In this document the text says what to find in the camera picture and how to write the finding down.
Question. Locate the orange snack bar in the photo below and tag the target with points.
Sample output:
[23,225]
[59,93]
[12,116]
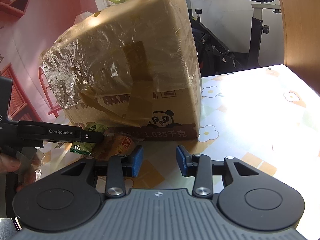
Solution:
[117,144]

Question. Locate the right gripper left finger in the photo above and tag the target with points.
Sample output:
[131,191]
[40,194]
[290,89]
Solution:
[119,167]

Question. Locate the small green snack packet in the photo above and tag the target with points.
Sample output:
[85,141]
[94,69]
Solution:
[84,147]

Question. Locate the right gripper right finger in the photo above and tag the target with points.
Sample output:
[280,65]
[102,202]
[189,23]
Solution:
[198,166]

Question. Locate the wooden headboard panel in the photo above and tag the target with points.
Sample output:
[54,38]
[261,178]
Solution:
[301,39]

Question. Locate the black exercise bike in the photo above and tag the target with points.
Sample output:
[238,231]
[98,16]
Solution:
[231,35]

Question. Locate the person left hand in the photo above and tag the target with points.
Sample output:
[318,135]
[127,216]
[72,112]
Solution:
[10,164]

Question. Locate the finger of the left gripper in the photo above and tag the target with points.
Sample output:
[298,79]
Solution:
[91,136]

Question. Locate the printed room backdrop cloth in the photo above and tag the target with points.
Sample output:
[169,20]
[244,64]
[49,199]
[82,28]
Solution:
[24,38]

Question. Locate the cardboard box with plastic liner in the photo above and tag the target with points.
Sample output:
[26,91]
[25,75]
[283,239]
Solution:
[131,67]

